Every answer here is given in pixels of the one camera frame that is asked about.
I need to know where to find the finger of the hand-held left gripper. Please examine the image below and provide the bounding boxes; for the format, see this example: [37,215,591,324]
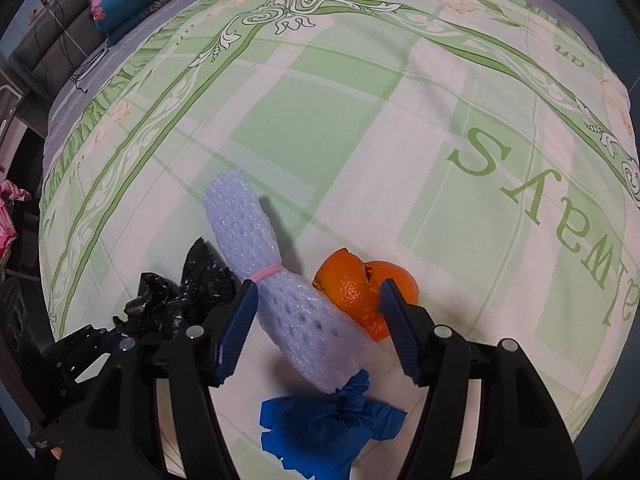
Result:
[42,326,125,386]

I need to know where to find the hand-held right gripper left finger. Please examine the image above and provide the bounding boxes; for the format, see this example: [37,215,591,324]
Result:
[55,280,259,480]

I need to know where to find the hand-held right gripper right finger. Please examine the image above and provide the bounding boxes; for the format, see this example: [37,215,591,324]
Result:
[379,279,583,480]

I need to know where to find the small black plastic bag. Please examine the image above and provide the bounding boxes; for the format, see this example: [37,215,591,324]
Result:
[112,237,238,341]

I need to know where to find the orange peel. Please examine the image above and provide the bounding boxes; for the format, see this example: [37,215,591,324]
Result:
[313,247,420,343]

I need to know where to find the blue crumpled cloth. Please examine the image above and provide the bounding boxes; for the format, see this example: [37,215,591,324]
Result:
[260,370,408,468]

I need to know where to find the pink plastic bag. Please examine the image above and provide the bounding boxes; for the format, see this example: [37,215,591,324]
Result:
[0,180,31,261]

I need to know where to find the green printed bedsheet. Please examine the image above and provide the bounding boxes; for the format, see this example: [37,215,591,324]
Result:
[37,0,640,480]

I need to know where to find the grey padded headboard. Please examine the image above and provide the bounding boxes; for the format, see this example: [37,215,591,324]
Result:
[10,0,106,96]

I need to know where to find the black cable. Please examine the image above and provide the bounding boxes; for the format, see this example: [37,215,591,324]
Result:
[30,0,110,95]

